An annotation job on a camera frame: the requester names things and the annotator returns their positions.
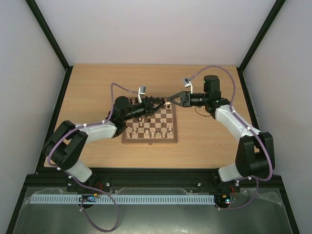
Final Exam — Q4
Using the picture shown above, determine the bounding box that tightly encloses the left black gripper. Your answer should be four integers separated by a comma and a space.
123, 97, 165, 121

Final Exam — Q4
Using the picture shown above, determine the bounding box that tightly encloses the wooden chess board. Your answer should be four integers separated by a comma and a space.
121, 102, 178, 144

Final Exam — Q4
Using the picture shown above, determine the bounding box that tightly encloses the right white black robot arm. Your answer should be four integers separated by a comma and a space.
168, 75, 274, 191

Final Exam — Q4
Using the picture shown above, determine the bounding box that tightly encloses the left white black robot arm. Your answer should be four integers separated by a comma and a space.
42, 96, 166, 183

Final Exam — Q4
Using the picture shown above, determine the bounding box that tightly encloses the row of dark pieces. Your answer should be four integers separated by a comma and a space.
129, 97, 166, 105

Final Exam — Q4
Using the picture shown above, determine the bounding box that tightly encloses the row of white pieces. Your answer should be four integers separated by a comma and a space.
125, 118, 175, 140

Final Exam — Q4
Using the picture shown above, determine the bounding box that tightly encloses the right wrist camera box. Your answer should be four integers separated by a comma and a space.
182, 78, 194, 94

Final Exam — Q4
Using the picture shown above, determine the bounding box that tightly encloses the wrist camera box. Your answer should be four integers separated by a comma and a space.
137, 85, 146, 103
182, 78, 194, 94

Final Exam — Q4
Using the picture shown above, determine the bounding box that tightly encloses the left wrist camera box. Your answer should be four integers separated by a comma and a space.
137, 85, 146, 103

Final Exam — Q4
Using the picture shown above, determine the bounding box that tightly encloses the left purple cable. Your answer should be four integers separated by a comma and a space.
47, 82, 142, 231

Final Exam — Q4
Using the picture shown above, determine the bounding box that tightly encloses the black aluminium frame rail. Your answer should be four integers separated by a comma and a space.
24, 167, 283, 195

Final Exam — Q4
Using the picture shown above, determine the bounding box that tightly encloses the light blue cable duct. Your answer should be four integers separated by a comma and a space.
30, 195, 215, 205

